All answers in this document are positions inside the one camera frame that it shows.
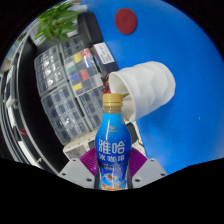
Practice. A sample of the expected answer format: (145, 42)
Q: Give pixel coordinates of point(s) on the green potted plant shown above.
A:
(56, 21)

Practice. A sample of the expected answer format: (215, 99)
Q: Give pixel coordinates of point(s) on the flat black case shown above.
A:
(90, 30)

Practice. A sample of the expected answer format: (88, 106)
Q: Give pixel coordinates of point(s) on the black box with white label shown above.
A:
(104, 53)

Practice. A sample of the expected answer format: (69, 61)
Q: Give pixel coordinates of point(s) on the grey small-parts drawer cabinet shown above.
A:
(65, 115)
(91, 108)
(71, 45)
(50, 70)

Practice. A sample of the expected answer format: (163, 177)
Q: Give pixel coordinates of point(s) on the flat round red coaster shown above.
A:
(126, 21)

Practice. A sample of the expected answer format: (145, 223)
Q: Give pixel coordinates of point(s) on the black overhead shelf unit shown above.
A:
(8, 110)

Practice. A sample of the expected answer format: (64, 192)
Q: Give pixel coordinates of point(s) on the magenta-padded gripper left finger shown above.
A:
(75, 172)

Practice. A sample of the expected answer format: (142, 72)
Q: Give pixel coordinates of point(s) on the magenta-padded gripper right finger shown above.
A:
(150, 171)

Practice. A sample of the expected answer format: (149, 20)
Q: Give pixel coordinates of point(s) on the clear organiser box, coloured parts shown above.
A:
(81, 71)

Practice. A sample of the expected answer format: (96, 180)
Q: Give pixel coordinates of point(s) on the blue drink bottle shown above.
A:
(112, 146)

